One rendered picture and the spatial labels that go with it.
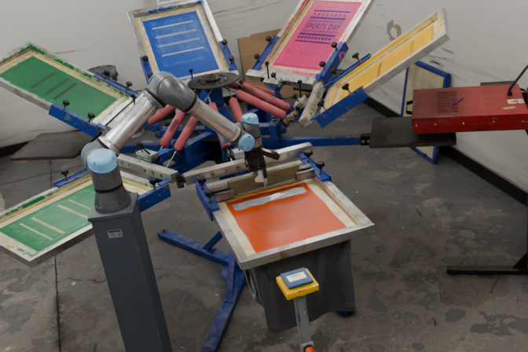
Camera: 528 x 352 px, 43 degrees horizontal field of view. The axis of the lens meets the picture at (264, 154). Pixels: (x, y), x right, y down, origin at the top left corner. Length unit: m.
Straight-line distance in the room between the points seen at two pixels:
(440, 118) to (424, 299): 1.11
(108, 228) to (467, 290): 2.21
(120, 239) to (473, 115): 1.86
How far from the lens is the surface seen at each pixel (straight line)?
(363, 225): 2.84
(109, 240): 2.87
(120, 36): 7.13
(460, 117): 3.58
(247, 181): 3.21
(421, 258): 4.43
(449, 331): 3.85
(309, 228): 2.93
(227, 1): 7.28
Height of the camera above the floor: 2.42
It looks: 23 degrees down
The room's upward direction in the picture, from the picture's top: 8 degrees counter-clockwise
